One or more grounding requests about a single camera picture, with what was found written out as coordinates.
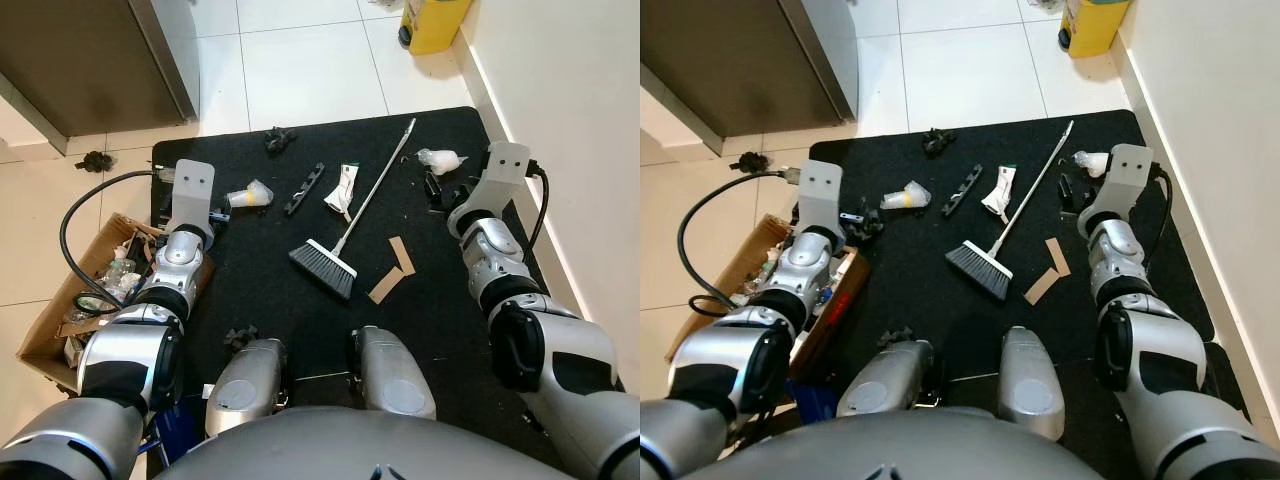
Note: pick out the black crumpled scrap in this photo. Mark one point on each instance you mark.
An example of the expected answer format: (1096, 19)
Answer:
(893, 338)
(95, 160)
(938, 141)
(280, 140)
(240, 337)
(750, 161)

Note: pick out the silver right robot leg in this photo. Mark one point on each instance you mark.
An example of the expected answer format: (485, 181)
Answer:
(1030, 385)
(395, 375)

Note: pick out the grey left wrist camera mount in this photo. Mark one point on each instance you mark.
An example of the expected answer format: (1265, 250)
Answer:
(192, 190)
(822, 190)

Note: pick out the silver robot leg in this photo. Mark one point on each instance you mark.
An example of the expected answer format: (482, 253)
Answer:
(245, 385)
(395, 375)
(882, 380)
(1030, 385)

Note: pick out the brown cardboard rubbish box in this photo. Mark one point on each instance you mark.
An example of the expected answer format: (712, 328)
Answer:
(700, 300)
(45, 335)

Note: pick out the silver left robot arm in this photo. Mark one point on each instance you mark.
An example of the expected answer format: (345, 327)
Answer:
(175, 265)
(810, 270)

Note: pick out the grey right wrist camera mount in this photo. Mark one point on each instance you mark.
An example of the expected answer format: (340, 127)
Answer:
(505, 168)
(1128, 172)

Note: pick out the silver left robot leg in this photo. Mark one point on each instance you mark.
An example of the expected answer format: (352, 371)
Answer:
(882, 380)
(245, 385)

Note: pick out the crushed white plastic bottle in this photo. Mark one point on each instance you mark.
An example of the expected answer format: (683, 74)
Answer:
(440, 160)
(1092, 162)

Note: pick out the white squeezed tube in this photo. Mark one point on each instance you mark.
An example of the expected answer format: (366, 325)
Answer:
(998, 190)
(343, 188)

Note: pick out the yellow wheeled bin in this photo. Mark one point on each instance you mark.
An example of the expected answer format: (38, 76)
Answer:
(435, 28)
(1095, 28)

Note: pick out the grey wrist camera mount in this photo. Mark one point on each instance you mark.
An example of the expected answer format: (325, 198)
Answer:
(822, 190)
(505, 168)
(1128, 172)
(192, 190)

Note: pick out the black plastic strip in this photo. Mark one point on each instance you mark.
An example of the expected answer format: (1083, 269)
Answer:
(962, 190)
(304, 188)

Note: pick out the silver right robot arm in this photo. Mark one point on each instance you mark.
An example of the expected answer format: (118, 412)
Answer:
(490, 255)
(1115, 255)

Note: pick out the brown cardboard strip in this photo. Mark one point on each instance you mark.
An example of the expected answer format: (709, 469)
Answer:
(383, 288)
(1057, 255)
(402, 255)
(1040, 288)

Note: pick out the grey robot torso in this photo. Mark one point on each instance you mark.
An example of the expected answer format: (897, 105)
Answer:
(890, 455)
(370, 450)

